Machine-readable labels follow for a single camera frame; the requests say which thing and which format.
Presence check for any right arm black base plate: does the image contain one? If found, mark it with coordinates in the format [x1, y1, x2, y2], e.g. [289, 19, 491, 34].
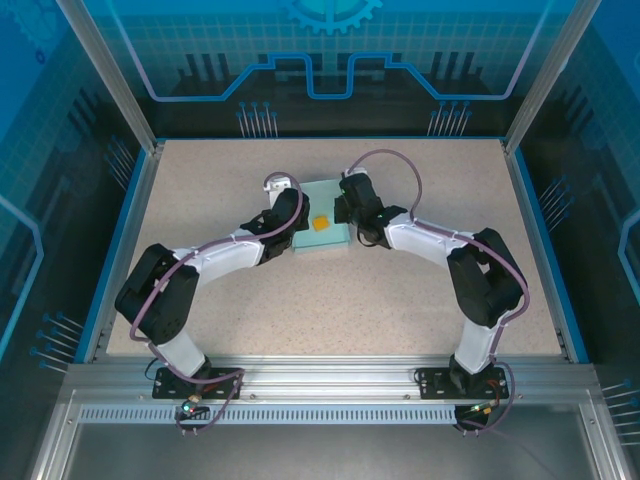
[417, 367, 516, 401]

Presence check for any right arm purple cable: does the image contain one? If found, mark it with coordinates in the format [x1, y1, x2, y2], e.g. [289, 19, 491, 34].
[344, 149, 530, 436]

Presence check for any thin black cable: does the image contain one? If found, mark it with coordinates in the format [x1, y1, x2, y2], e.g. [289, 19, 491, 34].
[143, 357, 164, 390]

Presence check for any aluminium side rail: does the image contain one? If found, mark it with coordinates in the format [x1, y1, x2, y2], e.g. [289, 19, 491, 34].
[92, 142, 166, 364]
[502, 139, 571, 361]

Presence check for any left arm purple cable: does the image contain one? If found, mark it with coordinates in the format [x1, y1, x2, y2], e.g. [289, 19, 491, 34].
[130, 172, 307, 436]

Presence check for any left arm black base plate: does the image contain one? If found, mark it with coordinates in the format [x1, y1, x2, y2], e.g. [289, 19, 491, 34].
[152, 366, 246, 401]

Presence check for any wide aluminium base rail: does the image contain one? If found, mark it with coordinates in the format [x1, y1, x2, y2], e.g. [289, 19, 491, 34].
[64, 354, 601, 406]

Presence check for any small green light connector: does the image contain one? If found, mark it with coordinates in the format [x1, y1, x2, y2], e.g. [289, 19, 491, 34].
[174, 392, 211, 420]
[457, 399, 504, 420]

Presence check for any aluminium frame post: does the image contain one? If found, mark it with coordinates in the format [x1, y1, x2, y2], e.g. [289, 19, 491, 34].
[54, 0, 166, 154]
[502, 0, 604, 154]

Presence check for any slotted cable duct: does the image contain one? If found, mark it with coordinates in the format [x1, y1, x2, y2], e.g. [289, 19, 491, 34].
[77, 403, 459, 426]

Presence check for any blue table edge strip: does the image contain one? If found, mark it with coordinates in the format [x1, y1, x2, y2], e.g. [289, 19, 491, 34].
[74, 148, 151, 364]
[154, 134, 506, 143]
[513, 148, 590, 364]

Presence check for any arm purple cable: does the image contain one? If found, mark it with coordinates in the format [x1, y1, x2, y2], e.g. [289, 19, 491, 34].
[130, 172, 307, 436]
[344, 149, 530, 436]

